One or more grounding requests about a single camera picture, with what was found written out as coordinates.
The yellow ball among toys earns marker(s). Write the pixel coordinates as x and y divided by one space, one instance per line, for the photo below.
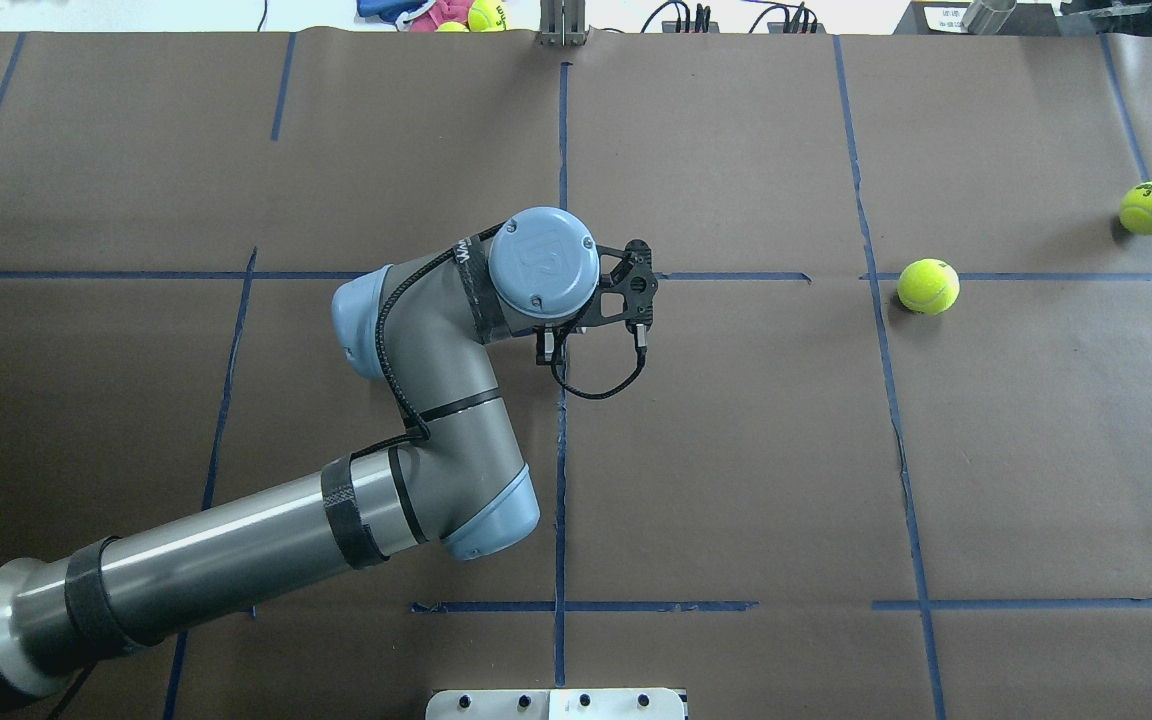
487 16

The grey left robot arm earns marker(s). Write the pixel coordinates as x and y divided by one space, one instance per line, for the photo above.
455 475

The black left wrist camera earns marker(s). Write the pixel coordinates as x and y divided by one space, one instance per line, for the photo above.
633 279

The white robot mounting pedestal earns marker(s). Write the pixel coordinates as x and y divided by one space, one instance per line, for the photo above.
559 703

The pink and blue toy pile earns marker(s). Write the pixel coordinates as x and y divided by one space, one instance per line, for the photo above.
418 16

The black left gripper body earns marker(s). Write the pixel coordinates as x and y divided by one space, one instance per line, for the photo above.
545 346

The aluminium frame post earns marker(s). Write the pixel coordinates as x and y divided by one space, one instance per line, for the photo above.
562 23

